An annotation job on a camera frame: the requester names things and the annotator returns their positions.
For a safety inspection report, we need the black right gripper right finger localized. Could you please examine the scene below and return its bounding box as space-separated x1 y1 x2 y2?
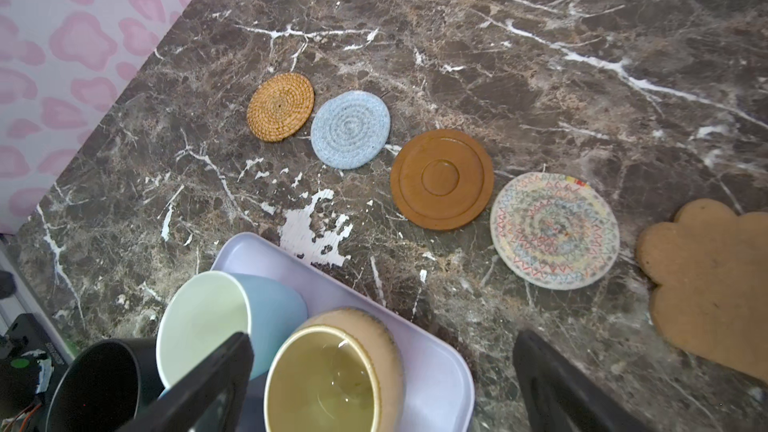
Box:
513 329 650 432

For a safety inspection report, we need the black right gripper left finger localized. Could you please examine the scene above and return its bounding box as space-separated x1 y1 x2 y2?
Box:
120 332 254 432

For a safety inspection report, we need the light blue mug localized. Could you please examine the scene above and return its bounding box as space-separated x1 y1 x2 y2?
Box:
156 271 308 389

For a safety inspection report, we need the multicolour zigzag woven coaster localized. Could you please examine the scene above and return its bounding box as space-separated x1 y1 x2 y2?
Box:
490 172 620 290

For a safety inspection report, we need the cork flower-shaped coaster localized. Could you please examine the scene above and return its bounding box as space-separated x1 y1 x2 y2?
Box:
635 199 767 381

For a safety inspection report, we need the brown round wooden coaster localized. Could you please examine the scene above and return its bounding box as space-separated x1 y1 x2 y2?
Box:
390 129 494 231

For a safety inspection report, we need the round rattan wicker coaster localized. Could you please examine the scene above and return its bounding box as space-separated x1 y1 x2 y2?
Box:
246 72 315 142

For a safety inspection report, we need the light blue woven coaster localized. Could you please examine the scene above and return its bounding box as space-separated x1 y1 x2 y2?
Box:
310 90 391 170

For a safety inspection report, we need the black mug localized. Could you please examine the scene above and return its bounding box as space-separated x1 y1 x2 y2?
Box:
45 338 164 431

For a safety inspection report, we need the lavender rectangular tray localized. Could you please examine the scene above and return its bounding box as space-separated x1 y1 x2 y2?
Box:
212 232 475 431

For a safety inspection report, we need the beige tan mug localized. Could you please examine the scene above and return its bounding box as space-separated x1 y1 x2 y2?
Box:
263 308 405 431

